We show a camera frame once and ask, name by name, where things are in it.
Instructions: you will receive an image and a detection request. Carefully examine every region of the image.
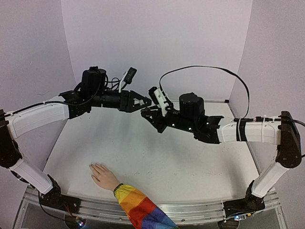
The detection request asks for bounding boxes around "aluminium front rail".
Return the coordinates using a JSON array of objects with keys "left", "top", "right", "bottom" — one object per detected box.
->
[{"left": 26, "top": 181, "right": 279, "bottom": 229}]

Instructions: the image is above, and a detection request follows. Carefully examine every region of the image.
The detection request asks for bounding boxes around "rainbow sleeve forearm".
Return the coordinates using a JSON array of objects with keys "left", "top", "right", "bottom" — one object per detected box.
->
[{"left": 113, "top": 183, "right": 179, "bottom": 229}]

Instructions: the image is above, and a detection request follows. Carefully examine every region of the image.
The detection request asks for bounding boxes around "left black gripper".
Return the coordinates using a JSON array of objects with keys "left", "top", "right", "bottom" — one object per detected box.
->
[{"left": 91, "top": 90, "right": 154, "bottom": 113}]

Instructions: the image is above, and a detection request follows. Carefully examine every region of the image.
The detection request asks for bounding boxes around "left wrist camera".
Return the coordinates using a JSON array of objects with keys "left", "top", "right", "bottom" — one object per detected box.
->
[{"left": 118, "top": 67, "right": 137, "bottom": 92}]

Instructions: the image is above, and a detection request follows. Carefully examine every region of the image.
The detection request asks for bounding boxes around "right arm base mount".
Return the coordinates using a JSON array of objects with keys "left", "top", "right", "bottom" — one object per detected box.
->
[{"left": 223, "top": 182, "right": 265, "bottom": 219}]

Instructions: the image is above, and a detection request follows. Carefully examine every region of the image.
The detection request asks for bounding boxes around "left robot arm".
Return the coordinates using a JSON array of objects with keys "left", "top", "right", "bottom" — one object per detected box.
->
[{"left": 0, "top": 66, "right": 152, "bottom": 208}]

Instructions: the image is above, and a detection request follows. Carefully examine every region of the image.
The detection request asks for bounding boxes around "right black camera cable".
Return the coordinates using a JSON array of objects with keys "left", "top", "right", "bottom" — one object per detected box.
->
[{"left": 159, "top": 65, "right": 250, "bottom": 119}]

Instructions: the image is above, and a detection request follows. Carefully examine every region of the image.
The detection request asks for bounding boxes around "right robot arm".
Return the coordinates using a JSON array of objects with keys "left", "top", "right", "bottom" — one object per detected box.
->
[{"left": 141, "top": 89, "right": 302, "bottom": 198}]

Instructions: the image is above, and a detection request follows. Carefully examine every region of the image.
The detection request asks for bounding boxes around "left base black cable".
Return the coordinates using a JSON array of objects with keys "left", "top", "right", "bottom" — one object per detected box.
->
[{"left": 37, "top": 190, "right": 79, "bottom": 222}]

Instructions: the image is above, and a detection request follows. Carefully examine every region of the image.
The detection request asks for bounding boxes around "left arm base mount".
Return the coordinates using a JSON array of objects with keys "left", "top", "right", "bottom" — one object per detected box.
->
[{"left": 39, "top": 177, "right": 81, "bottom": 213}]

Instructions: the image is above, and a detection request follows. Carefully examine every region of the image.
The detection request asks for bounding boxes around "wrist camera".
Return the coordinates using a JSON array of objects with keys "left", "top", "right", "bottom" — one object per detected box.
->
[
  {"left": 118, "top": 67, "right": 137, "bottom": 92},
  {"left": 148, "top": 86, "right": 174, "bottom": 117}
]

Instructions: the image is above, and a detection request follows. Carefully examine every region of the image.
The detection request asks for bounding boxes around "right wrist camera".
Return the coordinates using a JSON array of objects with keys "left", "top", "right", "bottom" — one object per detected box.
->
[{"left": 148, "top": 86, "right": 174, "bottom": 117}]

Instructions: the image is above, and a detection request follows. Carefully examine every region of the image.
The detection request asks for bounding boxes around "mannequin hand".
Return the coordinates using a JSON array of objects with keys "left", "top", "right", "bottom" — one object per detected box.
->
[{"left": 89, "top": 164, "right": 120, "bottom": 192}]

